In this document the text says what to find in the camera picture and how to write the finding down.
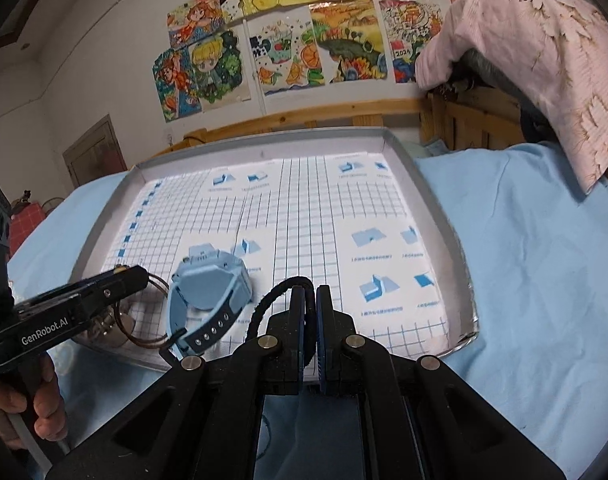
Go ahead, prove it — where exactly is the white grid paper sheet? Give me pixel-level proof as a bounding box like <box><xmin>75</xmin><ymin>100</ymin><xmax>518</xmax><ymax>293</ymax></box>
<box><xmin>101</xmin><ymin>152</ymin><xmax>455</xmax><ymax>381</ymax></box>

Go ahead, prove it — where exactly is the yellow landscape dinosaur drawing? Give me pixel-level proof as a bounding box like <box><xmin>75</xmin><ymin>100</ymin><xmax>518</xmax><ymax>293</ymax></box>
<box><xmin>309</xmin><ymin>0</ymin><xmax>388</xmax><ymax>84</ymax></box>

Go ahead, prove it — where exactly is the black braided cord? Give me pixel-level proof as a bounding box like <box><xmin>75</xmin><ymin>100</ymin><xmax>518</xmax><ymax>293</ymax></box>
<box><xmin>246</xmin><ymin>276</ymin><xmax>315</xmax><ymax>348</ymax></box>

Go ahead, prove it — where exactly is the blond boy green leaves drawing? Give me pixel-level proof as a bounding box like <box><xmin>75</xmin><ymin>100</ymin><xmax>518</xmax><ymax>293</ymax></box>
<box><xmin>190</xmin><ymin>30</ymin><xmax>253</xmax><ymax>112</ymax></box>

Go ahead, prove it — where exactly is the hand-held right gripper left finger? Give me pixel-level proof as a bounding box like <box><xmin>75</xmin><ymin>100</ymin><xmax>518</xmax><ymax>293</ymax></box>
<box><xmin>44</xmin><ymin>285</ymin><xmax>307</xmax><ymax>480</ymax></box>

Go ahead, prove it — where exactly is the red-haired mermaid girl drawing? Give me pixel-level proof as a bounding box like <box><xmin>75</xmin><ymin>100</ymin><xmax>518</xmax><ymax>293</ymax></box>
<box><xmin>152</xmin><ymin>47</ymin><xmax>205</xmax><ymax>124</ymax></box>

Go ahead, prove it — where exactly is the light blue bedsheet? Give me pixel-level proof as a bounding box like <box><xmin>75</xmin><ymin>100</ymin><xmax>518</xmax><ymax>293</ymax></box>
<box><xmin>6</xmin><ymin>140</ymin><xmax>608</xmax><ymax>480</ymax></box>

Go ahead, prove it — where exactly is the orange-haired cartoon girl drawing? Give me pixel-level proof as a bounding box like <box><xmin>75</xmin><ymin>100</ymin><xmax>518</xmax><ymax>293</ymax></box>
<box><xmin>167</xmin><ymin>0</ymin><xmax>231</xmax><ymax>50</ymax></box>

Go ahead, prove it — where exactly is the wooden bed frame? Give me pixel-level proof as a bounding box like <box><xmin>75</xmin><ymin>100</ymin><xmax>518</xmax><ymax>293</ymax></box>
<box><xmin>151</xmin><ymin>85</ymin><xmax>608</xmax><ymax>196</ymax></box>

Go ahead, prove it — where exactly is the colourful doodle drawing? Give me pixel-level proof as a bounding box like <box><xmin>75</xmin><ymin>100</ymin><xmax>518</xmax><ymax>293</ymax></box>
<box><xmin>379</xmin><ymin>0</ymin><xmax>445</xmax><ymax>84</ymax></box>

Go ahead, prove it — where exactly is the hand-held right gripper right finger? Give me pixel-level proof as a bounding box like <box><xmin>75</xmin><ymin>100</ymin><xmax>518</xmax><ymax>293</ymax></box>
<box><xmin>315</xmin><ymin>285</ymin><xmax>567</xmax><ymax>480</ymax></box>

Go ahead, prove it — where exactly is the light blue wrist watch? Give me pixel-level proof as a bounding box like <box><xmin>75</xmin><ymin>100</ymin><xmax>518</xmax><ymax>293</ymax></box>
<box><xmin>165</xmin><ymin>244</ymin><xmax>255</xmax><ymax>357</ymax></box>

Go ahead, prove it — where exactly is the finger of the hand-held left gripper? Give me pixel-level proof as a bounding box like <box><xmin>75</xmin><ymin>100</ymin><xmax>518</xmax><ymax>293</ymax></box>
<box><xmin>13</xmin><ymin>265</ymin><xmax>151</xmax><ymax>320</ymax></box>

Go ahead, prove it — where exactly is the person's left hand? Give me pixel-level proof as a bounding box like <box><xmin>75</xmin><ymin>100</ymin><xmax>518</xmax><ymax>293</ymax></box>
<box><xmin>0</xmin><ymin>352</ymin><xmax>69</xmax><ymax>451</ymax></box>

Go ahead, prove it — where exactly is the white drawing with oranges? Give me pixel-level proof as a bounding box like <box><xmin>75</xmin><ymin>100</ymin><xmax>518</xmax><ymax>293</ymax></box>
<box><xmin>247</xmin><ymin>12</ymin><xmax>328</xmax><ymax>97</ymax></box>

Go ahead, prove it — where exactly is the white lined whiteboard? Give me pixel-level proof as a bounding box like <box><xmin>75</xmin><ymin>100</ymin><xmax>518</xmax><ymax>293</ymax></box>
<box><xmin>66</xmin><ymin>126</ymin><xmax>481</xmax><ymax>386</ymax></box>

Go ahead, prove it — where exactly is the red box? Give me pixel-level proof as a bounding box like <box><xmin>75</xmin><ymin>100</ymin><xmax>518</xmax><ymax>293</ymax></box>
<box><xmin>9</xmin><ymin>202</ymin><xmax>47</xmax><ymax>257</ymax></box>

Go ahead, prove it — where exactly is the pink patterned blanket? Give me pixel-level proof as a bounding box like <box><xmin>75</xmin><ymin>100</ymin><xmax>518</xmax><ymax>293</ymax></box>
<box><xmin>415</xmin><ymin>0</ymin><xmax>608</xmax><ymax>195</ymax></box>

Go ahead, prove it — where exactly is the brown wooden door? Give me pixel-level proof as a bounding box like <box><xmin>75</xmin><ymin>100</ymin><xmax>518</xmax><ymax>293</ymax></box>
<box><xmin>62</xmin><ymin>114</ymin><xmax>128</xmax><ymax>192</ymax></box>

